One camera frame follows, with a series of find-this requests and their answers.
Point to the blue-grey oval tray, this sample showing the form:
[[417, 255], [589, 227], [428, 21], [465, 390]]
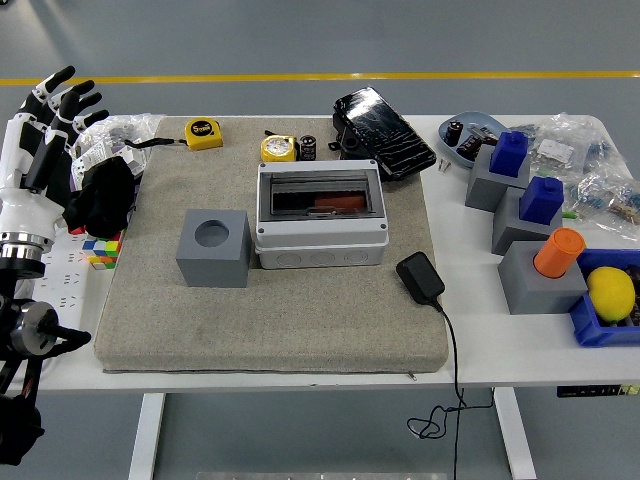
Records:
[[475, 120]]

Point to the white and purple carton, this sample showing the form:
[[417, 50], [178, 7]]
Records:
[[92, 160]]

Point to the yellow lemon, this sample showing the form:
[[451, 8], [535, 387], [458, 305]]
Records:
[[610, 292]]

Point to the grey junction box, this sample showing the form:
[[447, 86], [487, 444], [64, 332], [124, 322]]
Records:
[[320, 240]]

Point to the colourful puzzle cube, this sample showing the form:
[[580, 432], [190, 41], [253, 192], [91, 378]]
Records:
[[102, 250]]

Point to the round yellow tape measure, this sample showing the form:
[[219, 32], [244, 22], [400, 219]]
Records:
[[277, 148]]

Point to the small silver component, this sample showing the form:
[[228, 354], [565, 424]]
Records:
[[482, 134]]

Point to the black cloth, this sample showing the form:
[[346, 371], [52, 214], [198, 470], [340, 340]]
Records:
[[105, 195]]

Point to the white and black robot left hand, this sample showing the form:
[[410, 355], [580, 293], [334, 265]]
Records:
[[25, 175]]

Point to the small green part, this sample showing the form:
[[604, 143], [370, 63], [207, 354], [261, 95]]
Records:
[[570, 214]]

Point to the wooden clothespin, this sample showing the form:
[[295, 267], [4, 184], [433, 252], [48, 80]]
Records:
[[625, 211]]

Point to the small black capacitor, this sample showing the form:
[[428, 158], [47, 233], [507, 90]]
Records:
[[308, 148]]

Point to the glossy black cracked tray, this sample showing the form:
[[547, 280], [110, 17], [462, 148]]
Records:
[[385, 130]]

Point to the square yellow tape measure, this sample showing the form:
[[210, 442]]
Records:
[[202, 135]]

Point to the grey-brown fabric mat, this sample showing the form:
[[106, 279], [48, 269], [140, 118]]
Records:
[[280, 320]]

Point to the white power strip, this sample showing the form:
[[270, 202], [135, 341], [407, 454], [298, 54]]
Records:
[[65, 280]]

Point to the black table control panel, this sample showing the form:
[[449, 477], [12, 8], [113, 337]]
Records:
[[595, 390]]

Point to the dark maroon capacitor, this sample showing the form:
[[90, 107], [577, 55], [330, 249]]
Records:
[[469, 146]]

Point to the black power adapter plug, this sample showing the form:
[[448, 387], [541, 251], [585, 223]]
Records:
[[420, 277]]

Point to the black plastic bracket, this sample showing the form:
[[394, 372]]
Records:
[[347, 140]]

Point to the clear bag of components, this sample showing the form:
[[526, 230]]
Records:
[[605, 192], [565, 145]]

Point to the grey block with round hole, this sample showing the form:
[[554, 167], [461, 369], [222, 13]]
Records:
[[215, 260]]

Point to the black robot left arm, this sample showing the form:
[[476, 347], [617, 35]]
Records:
[[20, 320]]

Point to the clear bag of grey parts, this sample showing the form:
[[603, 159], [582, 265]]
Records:
[[125, 127]]

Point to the white table leg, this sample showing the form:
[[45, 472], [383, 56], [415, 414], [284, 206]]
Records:
[[515, 435], [147, 435]]

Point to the orange cylinder battery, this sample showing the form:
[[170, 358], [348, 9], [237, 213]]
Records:
[[340, 200], [557, 252]]

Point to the grey holder block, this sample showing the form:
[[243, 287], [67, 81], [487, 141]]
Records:
[[535, 295], [515, 232], [482, 190]]

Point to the blue plastic bin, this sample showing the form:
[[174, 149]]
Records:
[[590, 325]]

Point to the blue block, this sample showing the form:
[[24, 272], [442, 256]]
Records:
[[541, 200], [509, 155]]

